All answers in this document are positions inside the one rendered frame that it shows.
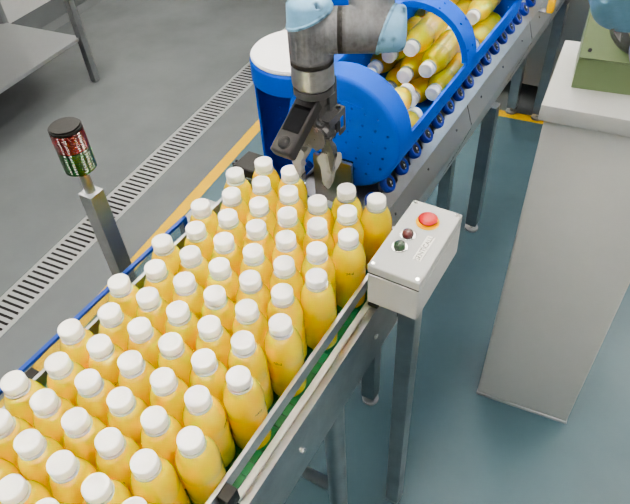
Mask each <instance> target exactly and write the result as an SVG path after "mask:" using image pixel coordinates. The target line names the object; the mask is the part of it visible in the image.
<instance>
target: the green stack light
mask: <svg viewBox="0 0 630 504"><path fill-rule="evenodd" d="M57 155H58V158H59V160H60V162H61V165H62V167H63V169H64V172H65V173H66V174H67V175H68V176H71V177H81V176H85V175H87V174H89V173H91V172H92V171H94V169H95V168H96V166H97V161H96V159H95V156H94V153H93V151H92V148H91V145H90V143H89V146H88V147H87V149H86V150H85V151H83V152H81V153H79V154H77V155H73V156H62V155H59V154H57Z"/></svg>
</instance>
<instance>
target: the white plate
mask: <svg viewBox="0 0 630 504"><path fill-rule="evenodd" d="M250 56H251V61H252V62H253V64H254V65H255V66H256V67H258V68H259V69H261V70H263V71H265V72H267V73H271V74H274V75H280V76H291V68H290V57H289V47H288V36H287V30H283V31H279V32H275V33H272V34H270V35H268V36H266V37H264V38H262V39H260V40H259V41H258V42H257V43H256V44H255V45H254V46H253V47H252V49H251V52H250Z"/></svg>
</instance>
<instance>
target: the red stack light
mask: <svg viewBox="0 0 630 504"><path fill-rule="evenodd" d="M49 137H50V139H51V141H52V143H53V146H54V148H55V151H56V153H57V154H59V155H62V156H73V155H77V154H79V153H81V152H83V151H85V150H86V149H87V147H88V146H89V140H88V137H87V135H86V132H85V129H84V127H83V125H82V128H81V129H80V130H79V132H77V133H76V134H74V135H72V136H70V137H66V138H55V137H52V136H50V135H49Z"/></svg>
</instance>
